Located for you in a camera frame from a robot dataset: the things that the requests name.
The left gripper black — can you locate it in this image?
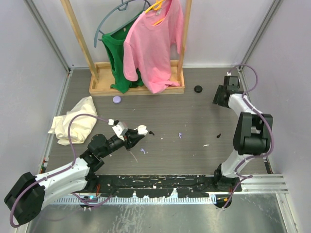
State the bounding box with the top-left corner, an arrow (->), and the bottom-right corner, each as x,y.
100,129 -> 143,158

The white earbud case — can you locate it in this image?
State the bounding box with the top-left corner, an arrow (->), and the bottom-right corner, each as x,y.
135,125 -> 148,136

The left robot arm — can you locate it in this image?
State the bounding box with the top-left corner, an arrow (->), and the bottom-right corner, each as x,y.
4,128 -> 148,228

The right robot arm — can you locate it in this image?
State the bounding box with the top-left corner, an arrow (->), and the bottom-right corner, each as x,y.
213,75 -> 273,191

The black earbud case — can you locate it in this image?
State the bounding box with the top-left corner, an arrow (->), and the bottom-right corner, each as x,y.
194,85 -> 203,93

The purple earbud case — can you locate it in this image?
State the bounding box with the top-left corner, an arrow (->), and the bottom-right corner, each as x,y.
113,96 -> 121,104

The cream cloth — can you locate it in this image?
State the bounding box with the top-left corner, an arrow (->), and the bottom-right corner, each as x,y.
48,96 -> 97,146

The wooden clothes rack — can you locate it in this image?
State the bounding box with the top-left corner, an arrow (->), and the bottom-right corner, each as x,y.
60,0 -> 192,97

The pink t-shirt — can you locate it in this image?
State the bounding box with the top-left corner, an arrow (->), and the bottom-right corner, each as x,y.
123,0 -> 184,94

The green t-shirt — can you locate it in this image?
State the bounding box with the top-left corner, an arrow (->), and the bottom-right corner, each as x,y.
102,12 -> 144,94

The yellow clothes hanger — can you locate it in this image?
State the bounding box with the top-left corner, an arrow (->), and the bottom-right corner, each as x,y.
144,0 -> 172,30

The grey clothes hanger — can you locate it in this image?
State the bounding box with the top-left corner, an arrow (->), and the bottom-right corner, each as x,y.
93,0 -> 151,48

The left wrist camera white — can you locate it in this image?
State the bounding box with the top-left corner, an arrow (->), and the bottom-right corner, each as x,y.
108,119 -> 128,141

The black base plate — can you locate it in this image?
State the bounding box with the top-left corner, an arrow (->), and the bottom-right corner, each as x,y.
82,175 -> 240,198

